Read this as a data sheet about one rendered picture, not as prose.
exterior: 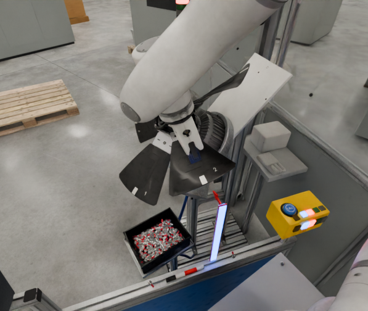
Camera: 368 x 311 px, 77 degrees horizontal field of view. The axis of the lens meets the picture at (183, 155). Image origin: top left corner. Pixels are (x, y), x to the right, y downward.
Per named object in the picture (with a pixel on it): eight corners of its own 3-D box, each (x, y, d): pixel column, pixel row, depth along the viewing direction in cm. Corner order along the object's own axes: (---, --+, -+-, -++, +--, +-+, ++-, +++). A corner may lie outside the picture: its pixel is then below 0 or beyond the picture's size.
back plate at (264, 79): (162, 145, 141) (160, 144, 140) (241, 45, 117) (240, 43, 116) (192, 216, 103) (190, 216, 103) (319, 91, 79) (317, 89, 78)
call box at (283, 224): (299, 207, 90) (309, 189, 83) (318, 229, 83) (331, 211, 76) (264, 218, 86) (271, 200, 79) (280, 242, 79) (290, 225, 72)
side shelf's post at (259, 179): (244, 229, 191) (268, 152, 136) (246, 233, 188) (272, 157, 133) (239, 231, 190) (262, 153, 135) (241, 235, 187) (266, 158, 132)
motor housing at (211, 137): (186, 144, 121) (167, 135, 113) (216, 110, 113) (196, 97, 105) (203, 174, 105) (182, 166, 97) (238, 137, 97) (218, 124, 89)
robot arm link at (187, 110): (197, 103, 49) (200, 115, 51) (184, 86, 55) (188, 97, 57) (161, 120, 49) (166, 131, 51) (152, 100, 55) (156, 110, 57)
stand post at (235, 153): (217, 232, 189) (241, 105, 112) (222, 242, 182) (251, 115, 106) (212, 233, 188) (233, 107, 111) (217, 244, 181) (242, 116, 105)
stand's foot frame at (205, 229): (225, 209, 205) (226, 203, 200) (251, 257, 173) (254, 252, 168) (156, 229, 190) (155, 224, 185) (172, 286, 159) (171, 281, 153)
